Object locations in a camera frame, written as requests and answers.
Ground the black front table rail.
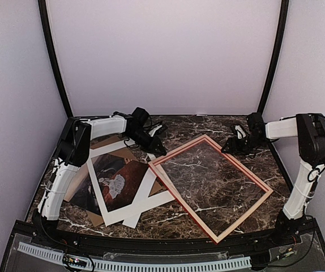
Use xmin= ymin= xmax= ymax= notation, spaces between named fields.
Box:
xmin=12 ymin=221 xmax=314 ymax=256

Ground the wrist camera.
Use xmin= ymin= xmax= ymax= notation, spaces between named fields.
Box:
xmin=230 ymin=124 xmax=247 ymax=139
xmin=148 ymin=123 xmax=168 ymax=136

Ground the white photo mat border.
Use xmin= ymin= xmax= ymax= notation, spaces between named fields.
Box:
xmin=87 ymin=141 xmax=174 ymax=228

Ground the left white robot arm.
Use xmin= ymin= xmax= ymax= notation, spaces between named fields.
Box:
xmin=33 ymin=107 xmax=166 ymax=222

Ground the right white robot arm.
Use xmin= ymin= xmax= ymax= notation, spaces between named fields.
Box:
xmin=221 ymin=112 xmax=325 ymax=220

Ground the right black corner post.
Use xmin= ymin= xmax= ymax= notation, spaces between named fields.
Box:
xmin=257 ymin=0 xmax=289 ymax=114

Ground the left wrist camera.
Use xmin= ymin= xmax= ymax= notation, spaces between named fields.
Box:
xmin=148 ymin=123 xmax=168 ymax=136

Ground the brown backing board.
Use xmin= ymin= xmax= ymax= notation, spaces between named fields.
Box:
xmin=87 ymin=135 xmax=163 ymax=228

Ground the printed photo of painting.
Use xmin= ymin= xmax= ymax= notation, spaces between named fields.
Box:
xmin=64 ymin=154 xmax=148 ymax=216

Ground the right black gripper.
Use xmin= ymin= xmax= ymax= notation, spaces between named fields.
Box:
xmin=224 ymin=134 xmax=266 ymax=156

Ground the grey slotted cable duct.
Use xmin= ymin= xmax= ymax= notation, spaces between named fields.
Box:
xmin=17 ymin=242 xmax=251 ymax=271

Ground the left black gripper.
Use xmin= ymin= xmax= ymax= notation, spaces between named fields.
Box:
xmin=126 ymin=128 xmax=166 ymax=155

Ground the wooden picture frame red edge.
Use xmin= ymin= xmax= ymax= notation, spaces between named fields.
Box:
xmin=147 ymin=134 xmax=273 ymax=245

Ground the left black corner post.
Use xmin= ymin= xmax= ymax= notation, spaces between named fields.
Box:
xmin=37 ymin=0 xmax=74 ymax=118

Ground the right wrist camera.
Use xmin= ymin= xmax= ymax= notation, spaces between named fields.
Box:
xmin=230 ymin=124 xmax=247 ymax=139

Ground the black corner post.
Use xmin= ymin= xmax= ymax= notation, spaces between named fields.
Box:
xmin=37 ymin=0 xmax=74 ymax=118
xmin=257 ymin=0 xmax=289 ymax=114

